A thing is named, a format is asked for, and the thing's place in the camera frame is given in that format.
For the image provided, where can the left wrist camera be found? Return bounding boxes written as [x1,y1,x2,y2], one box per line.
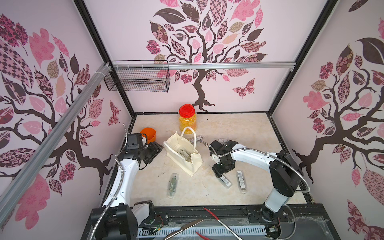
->
[123,133,148,151]

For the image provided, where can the cream canvas tote bag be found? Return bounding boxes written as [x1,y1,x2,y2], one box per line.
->
[163,127,203,177]

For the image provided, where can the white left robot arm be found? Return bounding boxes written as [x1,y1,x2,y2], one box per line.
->
[82,142,164,240]

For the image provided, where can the black wire basket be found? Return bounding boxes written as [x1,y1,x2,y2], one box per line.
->
[104,60,171,93]

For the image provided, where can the aluminium rail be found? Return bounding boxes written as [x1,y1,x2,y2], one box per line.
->
[112,62,296,70]
[1,63,112,224]

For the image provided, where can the orange plastic cup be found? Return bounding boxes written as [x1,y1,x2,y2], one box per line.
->
[140,128,157,143]

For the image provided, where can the aluminium rail back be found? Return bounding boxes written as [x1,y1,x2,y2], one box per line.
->
[112,62,296,70]

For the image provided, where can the green compass set case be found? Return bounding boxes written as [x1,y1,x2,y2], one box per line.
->
[167,174,179,198]

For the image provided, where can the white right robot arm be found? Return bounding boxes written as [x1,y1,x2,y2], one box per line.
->
[207,141,310,222]

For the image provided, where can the aluminium rail left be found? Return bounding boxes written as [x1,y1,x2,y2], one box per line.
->
[1,63,112,224]

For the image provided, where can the white slotted cable duct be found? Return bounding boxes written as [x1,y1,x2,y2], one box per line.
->
[138,226,267,239]

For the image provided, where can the compass set case red label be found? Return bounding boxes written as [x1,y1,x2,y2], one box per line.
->
[181,155,192,163]

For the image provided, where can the red-lid jar yellow flakes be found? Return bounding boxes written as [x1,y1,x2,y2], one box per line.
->
[179,104,197,132]

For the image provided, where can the red cable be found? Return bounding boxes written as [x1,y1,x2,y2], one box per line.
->
[195,206,244,240]

